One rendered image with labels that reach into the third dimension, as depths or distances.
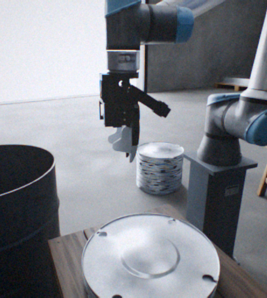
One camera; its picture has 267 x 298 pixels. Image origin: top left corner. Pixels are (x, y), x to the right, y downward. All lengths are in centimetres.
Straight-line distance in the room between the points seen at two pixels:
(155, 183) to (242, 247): 57
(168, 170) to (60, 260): 97
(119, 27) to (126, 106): 16
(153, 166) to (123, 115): 94
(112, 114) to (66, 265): 36
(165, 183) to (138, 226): 89
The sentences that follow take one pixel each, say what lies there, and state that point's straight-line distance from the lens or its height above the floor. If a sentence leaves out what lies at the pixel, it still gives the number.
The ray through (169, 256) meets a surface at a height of 40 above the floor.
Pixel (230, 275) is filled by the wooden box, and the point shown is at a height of 35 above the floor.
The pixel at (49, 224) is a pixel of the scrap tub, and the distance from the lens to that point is 88.
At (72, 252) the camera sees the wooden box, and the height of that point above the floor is 35.
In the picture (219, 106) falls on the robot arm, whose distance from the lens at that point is 87.
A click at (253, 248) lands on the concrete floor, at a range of 132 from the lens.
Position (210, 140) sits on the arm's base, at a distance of 91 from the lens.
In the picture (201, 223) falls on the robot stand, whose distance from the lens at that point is 102.
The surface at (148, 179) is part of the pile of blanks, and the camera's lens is 155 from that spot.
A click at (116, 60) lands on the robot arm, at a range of 56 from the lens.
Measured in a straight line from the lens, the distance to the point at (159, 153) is 155.
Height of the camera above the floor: 81
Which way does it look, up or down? 21 degrees down
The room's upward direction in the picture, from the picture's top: straight up
